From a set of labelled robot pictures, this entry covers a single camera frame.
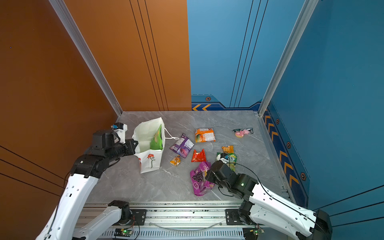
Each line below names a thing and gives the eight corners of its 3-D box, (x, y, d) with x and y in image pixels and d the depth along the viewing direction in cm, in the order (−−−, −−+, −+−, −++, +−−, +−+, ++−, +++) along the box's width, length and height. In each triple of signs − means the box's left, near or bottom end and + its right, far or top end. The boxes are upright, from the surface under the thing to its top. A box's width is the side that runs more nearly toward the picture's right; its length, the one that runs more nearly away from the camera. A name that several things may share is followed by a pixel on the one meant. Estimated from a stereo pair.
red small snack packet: (191, 162, 94) (191, 159, 91) (191, 152, 99) (191, 149, 96) (206, 162, 94) (206, 159, 91) (205, 152, 99) (205, 149, 96)
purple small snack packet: (171, 149, 100) (170, 146, 97) (183, 136, 107) (183, 133, 104) (185, 158, 96) (184, 155, 93) (196, 144, 103) (196, 141, 99)
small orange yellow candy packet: (171, 163, 93) (170, 161, 90) (177, 156, 97) (176, 153, 94) (177, 167, 92) (176, 165, 89) (183, 160, 95) (182, 157, 92)
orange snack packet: (195, 143, 103) (195, 140, 100) (195, 131, 110) (195, 127, 107) (215, 143, 103) (215, 140, 100) (214, 131, 110) (214, 127, 107)
